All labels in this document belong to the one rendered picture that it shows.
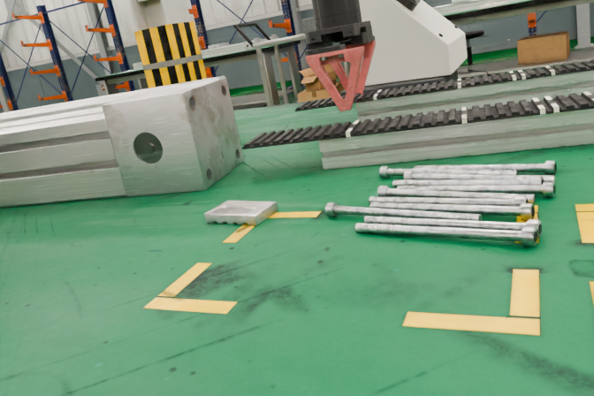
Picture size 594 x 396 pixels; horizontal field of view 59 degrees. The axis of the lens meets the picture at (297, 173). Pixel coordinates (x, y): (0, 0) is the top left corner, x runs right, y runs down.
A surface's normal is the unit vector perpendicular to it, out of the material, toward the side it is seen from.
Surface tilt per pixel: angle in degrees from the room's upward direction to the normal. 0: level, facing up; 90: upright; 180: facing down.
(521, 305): 0
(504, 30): 90
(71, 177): 90
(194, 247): 0
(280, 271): 0
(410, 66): 90
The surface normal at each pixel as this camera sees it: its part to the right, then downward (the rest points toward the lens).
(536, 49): -0.52, 0.31
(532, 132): -0.28, 0.30
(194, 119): 0.94, -0.09
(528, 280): -0.18, -0.95
